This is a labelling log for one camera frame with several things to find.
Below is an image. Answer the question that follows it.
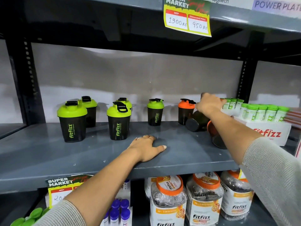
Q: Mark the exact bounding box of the person's left forearm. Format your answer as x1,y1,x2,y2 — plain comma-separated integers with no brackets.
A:
35,148,144,226

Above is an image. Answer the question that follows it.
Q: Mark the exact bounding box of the person's left hand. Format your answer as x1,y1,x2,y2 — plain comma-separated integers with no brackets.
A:
127,135,167,163

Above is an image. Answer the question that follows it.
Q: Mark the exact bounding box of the grey metal shelving rack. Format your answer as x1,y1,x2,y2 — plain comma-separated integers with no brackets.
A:
0,0,301,226

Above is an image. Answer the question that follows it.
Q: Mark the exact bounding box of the person's right forearm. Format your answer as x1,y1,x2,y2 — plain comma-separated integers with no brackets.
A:
207,110,301,226

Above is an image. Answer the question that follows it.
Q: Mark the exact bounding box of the black shaker bottle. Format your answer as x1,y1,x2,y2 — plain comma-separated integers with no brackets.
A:
185,110,210,132

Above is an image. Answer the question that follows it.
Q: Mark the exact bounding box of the white display box red print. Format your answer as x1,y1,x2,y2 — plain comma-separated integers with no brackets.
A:
221,108,292,147

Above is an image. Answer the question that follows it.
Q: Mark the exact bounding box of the orange lid shaker bottle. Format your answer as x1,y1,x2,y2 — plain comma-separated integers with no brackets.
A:
207,120,227,149
177,98,196,126

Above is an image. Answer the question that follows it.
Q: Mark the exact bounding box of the stack of orange packets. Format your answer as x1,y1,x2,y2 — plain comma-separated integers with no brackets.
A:
284,108,301,128

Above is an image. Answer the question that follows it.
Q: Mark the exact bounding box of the large green lid shaker bottle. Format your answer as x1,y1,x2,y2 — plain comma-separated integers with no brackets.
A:
57,101,88,143
107,102,132,141

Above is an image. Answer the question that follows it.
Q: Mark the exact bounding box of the cluster of green caps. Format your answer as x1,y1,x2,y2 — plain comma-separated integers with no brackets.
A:
10,207,50,226

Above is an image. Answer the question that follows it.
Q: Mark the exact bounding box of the purple shelf label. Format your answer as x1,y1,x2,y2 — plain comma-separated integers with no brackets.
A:
252,0,301,17

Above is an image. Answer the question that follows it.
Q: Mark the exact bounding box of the clear jar orange lid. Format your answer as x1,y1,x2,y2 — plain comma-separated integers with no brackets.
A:
144,177,157,198
150,175,187,226
220,169,255,221
185,172,224,226

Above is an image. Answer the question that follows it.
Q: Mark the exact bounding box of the row of green cap tubes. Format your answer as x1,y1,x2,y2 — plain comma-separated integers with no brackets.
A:
222,98,290,122

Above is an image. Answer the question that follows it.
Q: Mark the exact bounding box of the yellow green price tag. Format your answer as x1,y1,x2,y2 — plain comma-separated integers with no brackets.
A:
45,174,93,209
163,0,212,38

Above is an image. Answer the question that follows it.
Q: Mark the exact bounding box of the person's right hand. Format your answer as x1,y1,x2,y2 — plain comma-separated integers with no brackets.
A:
195,93,227,118

